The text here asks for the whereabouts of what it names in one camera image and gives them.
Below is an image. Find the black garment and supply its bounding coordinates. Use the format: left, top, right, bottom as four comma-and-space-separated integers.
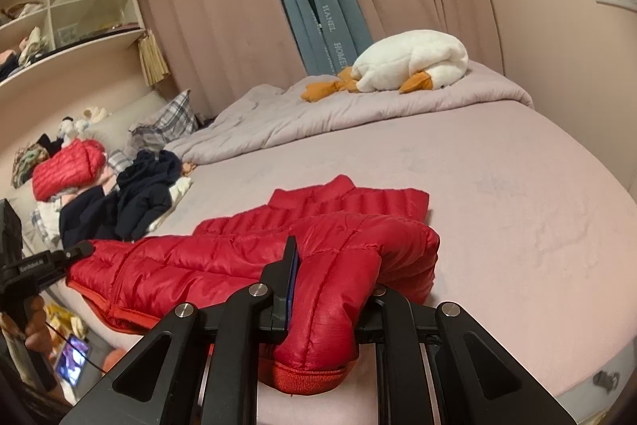
59, 186, 123, 243

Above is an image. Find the pink curtain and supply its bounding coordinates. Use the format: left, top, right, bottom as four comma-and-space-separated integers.
132, 0, 503, 117

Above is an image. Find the yellow packet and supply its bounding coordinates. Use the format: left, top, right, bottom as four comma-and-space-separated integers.
44, 303, 86, 337

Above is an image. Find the white wall shelf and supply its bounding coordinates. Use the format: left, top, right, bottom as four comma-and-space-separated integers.
0, 0, 147, 94

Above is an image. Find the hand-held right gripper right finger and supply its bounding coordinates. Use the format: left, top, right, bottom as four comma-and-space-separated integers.
351, 283, 580, 425

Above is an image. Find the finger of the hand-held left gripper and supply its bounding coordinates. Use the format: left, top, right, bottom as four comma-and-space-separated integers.
62, 241, 95, 264

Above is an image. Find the small white plush toy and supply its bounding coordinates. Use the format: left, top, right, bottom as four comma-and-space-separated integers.
57, 106, 111, 141

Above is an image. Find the person's left hand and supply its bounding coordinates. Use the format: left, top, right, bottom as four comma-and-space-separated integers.
0, 296, 51, 352

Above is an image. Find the bed with pink sheet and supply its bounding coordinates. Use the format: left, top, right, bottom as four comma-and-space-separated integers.
50, 76, 637, 425

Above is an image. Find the yellow fringed cloth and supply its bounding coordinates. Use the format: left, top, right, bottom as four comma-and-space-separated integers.
137, 31, 170, 84

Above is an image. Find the green patterned cloth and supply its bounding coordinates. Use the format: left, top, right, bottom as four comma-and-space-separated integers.
11, 143, 51, 189

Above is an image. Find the folded red down jacket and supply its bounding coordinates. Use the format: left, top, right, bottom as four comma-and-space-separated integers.
32, 139, 106, 202

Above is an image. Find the plaid pillow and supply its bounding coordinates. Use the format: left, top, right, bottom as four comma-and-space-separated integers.
104, 149, 136, 174
130, 90, 199, 152

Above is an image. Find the navy garment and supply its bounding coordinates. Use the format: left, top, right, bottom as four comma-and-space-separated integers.
115, 150, 182, 241

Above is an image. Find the grey comforter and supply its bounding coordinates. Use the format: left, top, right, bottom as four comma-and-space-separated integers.
164, 61, 534, 164

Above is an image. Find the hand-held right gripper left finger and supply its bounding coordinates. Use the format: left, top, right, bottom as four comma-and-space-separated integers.
57, 236, 299, 425

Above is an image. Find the phone with lit screen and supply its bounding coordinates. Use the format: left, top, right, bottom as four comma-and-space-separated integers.
55, 334, 93, 387

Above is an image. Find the orange round object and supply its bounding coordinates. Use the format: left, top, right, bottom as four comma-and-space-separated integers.
102, 348, 131, 373

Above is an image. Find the red down jacket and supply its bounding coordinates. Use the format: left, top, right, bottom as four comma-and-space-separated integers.
66, 174, 441, 396
32, 139, 106, 202

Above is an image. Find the white goose plush toy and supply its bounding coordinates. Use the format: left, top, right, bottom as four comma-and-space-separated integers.
301, 29, 471, 103

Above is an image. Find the white striped cloth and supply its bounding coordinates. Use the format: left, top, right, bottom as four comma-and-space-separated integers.
31, 196, 64, 243

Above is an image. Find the pale cloth bundle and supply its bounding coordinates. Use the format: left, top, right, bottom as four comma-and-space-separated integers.
19, 27, 51, 67

